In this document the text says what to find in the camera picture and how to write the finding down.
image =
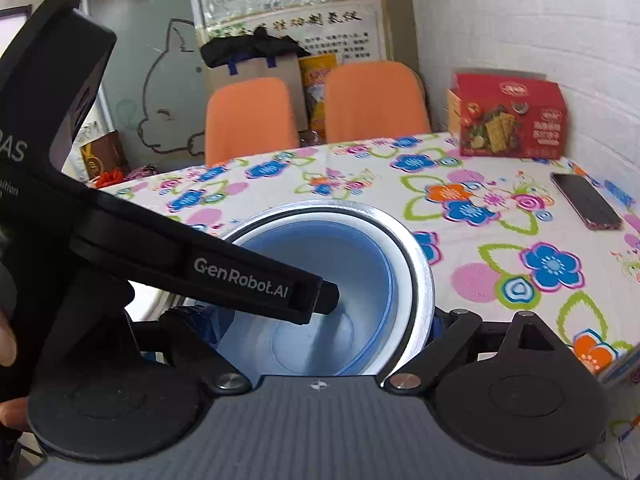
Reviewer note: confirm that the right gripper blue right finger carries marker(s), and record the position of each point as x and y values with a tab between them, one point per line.
438	326

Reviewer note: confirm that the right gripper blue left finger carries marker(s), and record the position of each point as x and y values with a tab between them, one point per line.
207	321

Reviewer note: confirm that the stainless steel bowl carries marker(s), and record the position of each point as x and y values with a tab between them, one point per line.
387	295

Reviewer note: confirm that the blue translucent plastic bowl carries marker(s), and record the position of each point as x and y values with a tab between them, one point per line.
320	299

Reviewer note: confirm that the person's left hand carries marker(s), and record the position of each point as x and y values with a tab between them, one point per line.
13	413

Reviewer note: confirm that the brown gift bag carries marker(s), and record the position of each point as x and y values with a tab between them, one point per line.
104	155

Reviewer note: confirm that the floral tablecloth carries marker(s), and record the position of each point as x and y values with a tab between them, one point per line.
498	233

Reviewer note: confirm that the glass panel with rabbit drawing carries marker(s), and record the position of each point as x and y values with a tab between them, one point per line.
153	91

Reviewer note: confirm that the black smartphone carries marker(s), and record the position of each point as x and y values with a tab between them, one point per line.
596	213

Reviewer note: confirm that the left orange chair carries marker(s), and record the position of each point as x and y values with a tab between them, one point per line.
247	118

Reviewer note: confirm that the orange chair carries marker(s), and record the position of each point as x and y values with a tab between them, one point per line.
372	100
247	118

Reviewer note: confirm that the red cracker box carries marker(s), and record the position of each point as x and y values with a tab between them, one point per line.
503	115

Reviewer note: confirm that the right orange chair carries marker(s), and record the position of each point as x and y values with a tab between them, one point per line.
372	100

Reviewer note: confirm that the cardboard box with black cloth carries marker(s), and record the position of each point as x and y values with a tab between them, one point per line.
234	59

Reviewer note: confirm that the yellow snack bag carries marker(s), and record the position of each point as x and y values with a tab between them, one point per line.
314	70

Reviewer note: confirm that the white poster with Chinese text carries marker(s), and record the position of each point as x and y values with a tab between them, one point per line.
353	30

